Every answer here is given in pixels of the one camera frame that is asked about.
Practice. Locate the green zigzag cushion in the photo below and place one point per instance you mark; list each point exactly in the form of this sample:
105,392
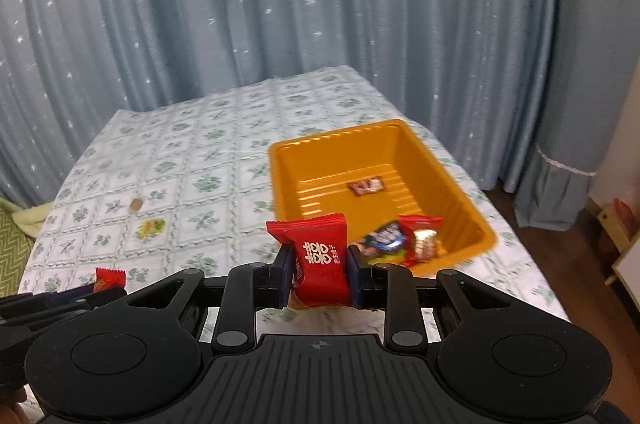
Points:
15,248

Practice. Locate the blue star curtain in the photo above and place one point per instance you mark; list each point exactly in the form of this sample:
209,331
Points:
525,94

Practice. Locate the white cabinet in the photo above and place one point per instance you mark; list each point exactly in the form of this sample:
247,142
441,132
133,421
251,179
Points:
621,226

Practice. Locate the small red candy packet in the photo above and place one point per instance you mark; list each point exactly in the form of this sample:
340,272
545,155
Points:
109,278

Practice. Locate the dark chocolate bar wrapper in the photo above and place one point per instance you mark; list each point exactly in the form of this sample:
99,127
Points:
386,243

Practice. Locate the small brown candy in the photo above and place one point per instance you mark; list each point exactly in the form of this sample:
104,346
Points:
136,205

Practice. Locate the orange plastic tray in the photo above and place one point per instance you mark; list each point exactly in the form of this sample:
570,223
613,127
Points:
309,178

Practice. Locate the red gold snack packet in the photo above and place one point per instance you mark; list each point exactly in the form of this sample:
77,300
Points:
421,237

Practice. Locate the yellow green candy packet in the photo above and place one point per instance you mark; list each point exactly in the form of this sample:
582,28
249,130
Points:
150,229

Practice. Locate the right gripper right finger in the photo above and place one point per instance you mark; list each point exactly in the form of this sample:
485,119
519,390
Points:
394,290

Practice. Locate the floral white tablecloth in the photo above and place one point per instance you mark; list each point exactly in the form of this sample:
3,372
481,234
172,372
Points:
203,167

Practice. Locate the dark red snack packet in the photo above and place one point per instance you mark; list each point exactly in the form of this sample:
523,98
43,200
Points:
367,186

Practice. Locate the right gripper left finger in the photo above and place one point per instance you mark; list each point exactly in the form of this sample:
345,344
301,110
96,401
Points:
245,290

